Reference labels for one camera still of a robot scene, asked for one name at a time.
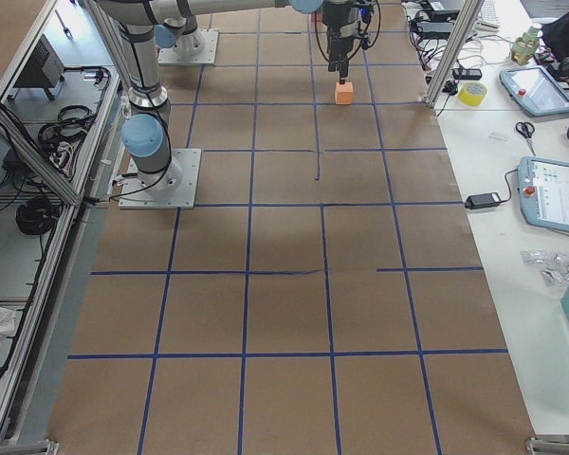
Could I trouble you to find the grey control box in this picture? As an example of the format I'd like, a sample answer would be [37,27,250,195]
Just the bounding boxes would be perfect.
[13,34,64,100]

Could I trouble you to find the black power adapter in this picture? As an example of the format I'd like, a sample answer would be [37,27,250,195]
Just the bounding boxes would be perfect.
[464,192,503,209]

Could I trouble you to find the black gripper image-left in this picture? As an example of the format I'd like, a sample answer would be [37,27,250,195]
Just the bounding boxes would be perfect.
[322,1,376,84]

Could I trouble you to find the silver robot arm image-right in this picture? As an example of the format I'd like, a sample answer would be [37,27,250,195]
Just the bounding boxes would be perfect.
[98,1,322,189]

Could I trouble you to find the aluminium frame rail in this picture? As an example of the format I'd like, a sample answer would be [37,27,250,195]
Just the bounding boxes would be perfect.
[0,1,120,445]

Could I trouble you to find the yellow tape roll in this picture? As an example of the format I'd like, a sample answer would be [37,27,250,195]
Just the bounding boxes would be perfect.
[458,81,487,107]

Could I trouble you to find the black scissors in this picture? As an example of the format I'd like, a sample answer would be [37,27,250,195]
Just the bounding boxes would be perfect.
[515,121,536,156]

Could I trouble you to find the grey teach pendant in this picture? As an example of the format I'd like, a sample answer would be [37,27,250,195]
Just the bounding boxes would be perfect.
[518,156,569,232]
[499,66,569,117]

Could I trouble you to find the bag of small parts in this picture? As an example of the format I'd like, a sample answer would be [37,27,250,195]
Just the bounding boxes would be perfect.
[520,250,569,286]

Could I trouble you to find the orange foam cube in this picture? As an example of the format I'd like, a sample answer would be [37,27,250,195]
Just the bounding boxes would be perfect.
[334,82,355,105]

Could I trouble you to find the white base plate image-left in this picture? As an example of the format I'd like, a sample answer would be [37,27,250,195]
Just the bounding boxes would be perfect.
[156,28,219,66]

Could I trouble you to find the black coiled cable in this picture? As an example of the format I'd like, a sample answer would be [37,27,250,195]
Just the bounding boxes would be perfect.
[15,194,61,237]

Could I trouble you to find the grey teach pendant near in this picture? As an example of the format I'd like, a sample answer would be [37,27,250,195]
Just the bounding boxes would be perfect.
[518,156,569,232]

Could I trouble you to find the aluminium corner post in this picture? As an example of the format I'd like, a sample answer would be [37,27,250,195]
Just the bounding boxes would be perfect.
[423,0,484,108]

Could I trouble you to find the black gripper cable image-left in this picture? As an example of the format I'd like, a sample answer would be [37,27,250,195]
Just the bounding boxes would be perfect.
[311,1,382,64]

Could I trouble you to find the white base plate image-right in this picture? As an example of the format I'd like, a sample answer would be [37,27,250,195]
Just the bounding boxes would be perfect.
[119,148,202,209]

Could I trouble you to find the grey teach pendant far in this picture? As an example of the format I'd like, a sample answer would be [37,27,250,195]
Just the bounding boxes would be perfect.
[499,66,569,117]

